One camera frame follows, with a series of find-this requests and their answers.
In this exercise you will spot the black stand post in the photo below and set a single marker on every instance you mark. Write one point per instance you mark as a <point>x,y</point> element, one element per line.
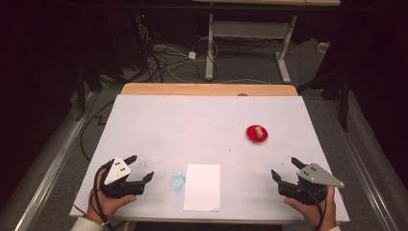
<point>344,102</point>
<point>80,96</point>

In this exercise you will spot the red round ink pad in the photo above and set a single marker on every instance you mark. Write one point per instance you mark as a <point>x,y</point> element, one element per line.
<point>250,136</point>

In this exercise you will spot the white metal frame desk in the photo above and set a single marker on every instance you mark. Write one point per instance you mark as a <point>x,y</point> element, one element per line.
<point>250,29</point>

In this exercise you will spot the person's right hand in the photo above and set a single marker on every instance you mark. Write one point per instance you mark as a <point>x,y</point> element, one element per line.
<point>309,213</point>

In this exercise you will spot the wooden stamp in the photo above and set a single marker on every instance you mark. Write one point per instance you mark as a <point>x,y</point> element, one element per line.
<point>259,132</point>

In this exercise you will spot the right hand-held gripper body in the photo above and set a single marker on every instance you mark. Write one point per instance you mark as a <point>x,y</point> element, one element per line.
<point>316,178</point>

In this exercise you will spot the small white power adapter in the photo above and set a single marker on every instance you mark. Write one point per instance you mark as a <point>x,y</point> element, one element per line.
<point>192,55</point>

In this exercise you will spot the metal floor rail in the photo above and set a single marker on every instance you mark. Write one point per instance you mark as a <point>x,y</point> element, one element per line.
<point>362,160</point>
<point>48,166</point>

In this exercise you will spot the white paper sheet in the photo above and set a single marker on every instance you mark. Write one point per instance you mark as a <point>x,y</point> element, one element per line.
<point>202,187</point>

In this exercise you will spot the wooden table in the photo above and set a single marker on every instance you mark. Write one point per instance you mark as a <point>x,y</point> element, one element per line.
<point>192,89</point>

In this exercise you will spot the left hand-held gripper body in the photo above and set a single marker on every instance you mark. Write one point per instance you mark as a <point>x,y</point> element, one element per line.
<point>123,187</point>

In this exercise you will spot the person's left hand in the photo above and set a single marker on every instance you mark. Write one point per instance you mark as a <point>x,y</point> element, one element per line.
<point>110,203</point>

